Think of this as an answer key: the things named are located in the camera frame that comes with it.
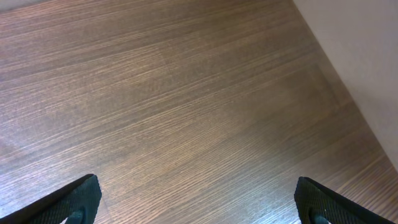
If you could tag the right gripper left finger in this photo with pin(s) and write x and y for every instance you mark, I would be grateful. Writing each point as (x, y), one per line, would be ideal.
(76, 202)

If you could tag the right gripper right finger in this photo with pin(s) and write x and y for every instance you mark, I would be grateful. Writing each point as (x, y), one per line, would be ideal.
(318, 204)

